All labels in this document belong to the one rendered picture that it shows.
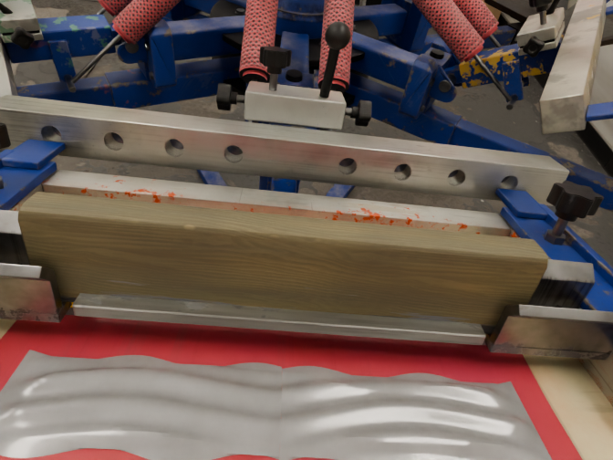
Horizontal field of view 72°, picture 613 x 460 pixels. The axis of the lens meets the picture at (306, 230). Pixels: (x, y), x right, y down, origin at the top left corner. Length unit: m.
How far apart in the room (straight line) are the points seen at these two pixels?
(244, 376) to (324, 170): 0.28
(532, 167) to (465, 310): 0.29
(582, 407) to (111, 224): 0.36
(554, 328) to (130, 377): 0.30
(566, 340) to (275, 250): 0.23
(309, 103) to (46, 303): 0.36
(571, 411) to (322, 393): 0.19
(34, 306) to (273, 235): 0.17
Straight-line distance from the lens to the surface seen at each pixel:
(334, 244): 0.28
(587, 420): 0.40
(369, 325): 0.32
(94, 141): 0.55
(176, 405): 0.30
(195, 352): 0.34
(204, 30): 0.97
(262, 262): 0.29
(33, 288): 0.33
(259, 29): 0.71
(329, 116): 0.55
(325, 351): 0.35
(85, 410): 0.31
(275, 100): 0.54
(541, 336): 0.37
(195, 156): 0.52
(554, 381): 0.41
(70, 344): 0.36
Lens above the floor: 1.39
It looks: 46 degrees down
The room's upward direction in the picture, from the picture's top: 11 degrees clockwise
